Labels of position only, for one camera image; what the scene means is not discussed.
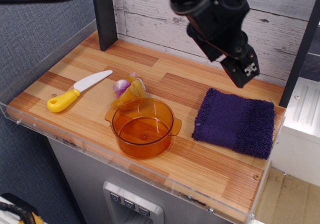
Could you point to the grey toy fridge cabinet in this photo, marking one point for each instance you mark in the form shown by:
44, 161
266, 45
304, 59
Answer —
86, 173

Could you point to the orange transparent plastic pot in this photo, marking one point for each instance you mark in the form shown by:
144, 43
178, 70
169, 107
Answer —
143, 127

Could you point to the yellow handled toy knife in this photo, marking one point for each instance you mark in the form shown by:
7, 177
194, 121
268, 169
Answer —
59, 103

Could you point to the silver dispenser button panel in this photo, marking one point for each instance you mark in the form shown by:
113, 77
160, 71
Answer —
126, 207

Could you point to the plush taco toy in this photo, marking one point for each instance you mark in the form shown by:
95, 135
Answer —
132, 87

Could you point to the black vertical post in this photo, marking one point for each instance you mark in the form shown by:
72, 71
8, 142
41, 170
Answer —
105, 22
301, 55

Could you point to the purple folded towel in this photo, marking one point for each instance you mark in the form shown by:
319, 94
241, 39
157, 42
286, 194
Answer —
243, 125

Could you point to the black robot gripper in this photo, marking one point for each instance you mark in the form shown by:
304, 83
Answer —
216, 27

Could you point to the black left vertical post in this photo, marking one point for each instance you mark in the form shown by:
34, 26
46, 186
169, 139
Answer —
105, 22

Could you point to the white ribbed side unit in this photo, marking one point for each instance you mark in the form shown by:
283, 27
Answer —
297, 148

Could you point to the black right vertical post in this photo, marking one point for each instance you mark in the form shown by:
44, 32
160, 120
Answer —
301, 55

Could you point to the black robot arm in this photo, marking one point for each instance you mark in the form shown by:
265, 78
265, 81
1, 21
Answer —
216, 27

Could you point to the black yellow object corner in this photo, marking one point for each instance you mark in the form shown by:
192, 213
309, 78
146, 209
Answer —
14, 210

